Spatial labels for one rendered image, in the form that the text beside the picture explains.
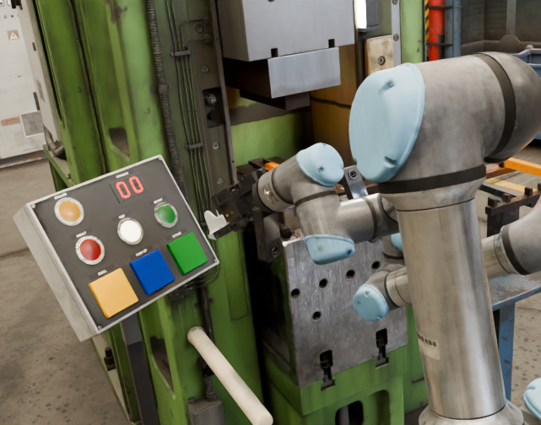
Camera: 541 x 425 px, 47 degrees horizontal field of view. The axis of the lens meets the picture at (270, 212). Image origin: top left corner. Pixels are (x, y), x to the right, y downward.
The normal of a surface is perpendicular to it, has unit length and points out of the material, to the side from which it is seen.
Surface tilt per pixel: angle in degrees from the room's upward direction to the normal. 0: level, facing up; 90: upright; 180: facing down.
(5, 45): 90
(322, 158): 60
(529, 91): 72
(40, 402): 0
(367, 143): 82
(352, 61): 90
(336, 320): 90
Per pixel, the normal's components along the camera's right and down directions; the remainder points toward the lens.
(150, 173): 0.63, -0.33
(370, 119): -0.95, 0.07
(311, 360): 0.45, 0.28
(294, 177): -0.72, 0.07
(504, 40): -0.85, 0.27
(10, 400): -0.10, -0.93
